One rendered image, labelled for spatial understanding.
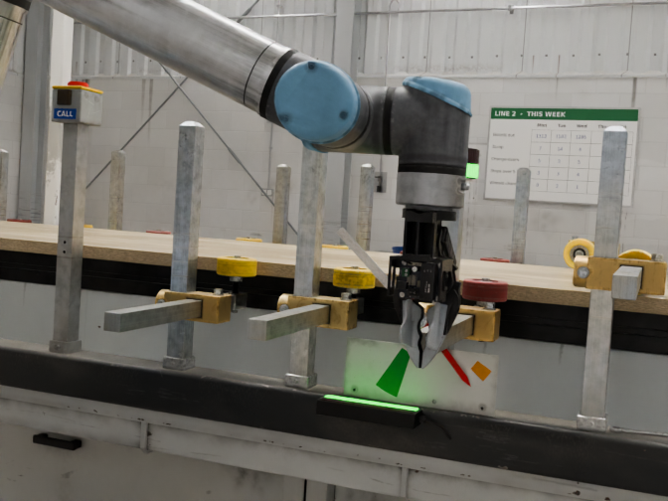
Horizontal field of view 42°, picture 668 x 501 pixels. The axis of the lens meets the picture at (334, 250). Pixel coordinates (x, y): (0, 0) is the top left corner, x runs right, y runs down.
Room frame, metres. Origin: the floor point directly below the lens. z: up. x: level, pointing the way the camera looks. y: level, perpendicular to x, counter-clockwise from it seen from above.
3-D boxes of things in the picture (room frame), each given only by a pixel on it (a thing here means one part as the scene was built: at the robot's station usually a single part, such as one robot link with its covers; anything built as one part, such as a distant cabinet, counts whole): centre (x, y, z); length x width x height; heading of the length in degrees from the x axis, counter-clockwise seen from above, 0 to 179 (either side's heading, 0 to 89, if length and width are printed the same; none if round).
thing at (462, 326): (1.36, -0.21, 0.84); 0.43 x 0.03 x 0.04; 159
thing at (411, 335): (1.14, -0.11, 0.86); 0.06 x 0.03 x 0.09; 159
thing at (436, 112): (1.14, -0.12, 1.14); 0.10 x 0.09 x 0.12; 78
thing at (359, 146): (1.15, -0.01, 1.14); 0.12 x 0.12 x 0.09; 78
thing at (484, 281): (1.55, -0.28, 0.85); 0.08 x 0.08 x 0.11
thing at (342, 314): (1.51, 0.02, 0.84); 0.14 x 0.06 x 0.05; 69
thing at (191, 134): (1.61, 0.28, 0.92); 0.04 x 0.04 x 0.48; 69
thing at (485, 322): (1.43, -0.21, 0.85); 0.14 x 0.06 x 0.05; 69
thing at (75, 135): (1.70, 0.52, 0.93); 0.05 x 0.05 x 0.45; 69
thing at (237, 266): (1.72, 0.19, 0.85); 0.08 x 0.08 x 0.11
